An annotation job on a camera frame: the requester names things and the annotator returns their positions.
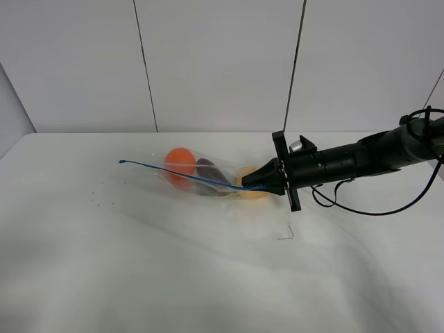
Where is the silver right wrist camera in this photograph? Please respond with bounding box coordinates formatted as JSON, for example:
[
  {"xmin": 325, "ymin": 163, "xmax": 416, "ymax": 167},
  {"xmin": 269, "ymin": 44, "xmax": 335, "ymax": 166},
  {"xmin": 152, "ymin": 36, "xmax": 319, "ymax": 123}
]
[{"xmin": 289, "ymin": 135, "xmax": 317, "ymax": 153}]

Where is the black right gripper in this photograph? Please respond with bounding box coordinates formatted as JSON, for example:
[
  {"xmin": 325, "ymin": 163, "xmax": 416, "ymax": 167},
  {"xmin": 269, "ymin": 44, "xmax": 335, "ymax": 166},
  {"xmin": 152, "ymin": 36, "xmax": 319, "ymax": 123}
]
[{"xmin": 242, "ymin": 131, "xmax": 354, "ymax": 212}]

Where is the orange ball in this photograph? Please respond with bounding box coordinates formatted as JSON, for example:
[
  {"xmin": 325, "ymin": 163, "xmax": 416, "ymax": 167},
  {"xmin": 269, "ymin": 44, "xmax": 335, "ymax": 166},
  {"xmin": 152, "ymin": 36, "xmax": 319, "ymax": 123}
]
[{"xmin": 164, "ymin": 147, "xmax": 196, "ymax": 183}]

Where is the purple eggplant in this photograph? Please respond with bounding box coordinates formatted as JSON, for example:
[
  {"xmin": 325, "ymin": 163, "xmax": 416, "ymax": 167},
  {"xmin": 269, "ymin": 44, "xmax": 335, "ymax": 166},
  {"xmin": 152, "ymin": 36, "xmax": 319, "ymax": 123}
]
[{"xmin": 193, "ymin": 158, "xmax": 234, "ymax": 197}]

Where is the yellow pear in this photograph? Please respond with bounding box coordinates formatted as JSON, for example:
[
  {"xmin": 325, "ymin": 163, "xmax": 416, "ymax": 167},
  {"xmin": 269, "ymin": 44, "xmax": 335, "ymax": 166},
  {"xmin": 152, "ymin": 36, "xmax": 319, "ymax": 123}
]
[{"xmin": 235, "ymin": 166, "xmax": 269, "ymax": 200}]

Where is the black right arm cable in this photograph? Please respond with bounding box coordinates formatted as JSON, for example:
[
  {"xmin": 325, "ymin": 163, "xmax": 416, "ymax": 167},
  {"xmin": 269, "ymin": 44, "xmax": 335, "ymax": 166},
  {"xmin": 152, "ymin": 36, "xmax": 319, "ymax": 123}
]
[{"xmin": 311, "ymin": 106, "xmax": 444, "ymax": 216}]

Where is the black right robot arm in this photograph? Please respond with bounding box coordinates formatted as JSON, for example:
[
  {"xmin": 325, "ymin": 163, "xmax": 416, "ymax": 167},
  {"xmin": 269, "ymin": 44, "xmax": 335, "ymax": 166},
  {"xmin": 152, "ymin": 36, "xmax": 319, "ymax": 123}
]
[{"xmin": 241, "ymin": 108, "xmax": 443, "ymax": 212}]

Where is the clear zip bag blue seal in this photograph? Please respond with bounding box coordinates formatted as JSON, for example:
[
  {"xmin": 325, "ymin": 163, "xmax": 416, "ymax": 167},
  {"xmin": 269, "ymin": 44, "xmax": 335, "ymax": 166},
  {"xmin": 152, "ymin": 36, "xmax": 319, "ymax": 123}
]
[{"xmin": 119, "ymin": 148, "xmax": 279, "ymax": 207}]

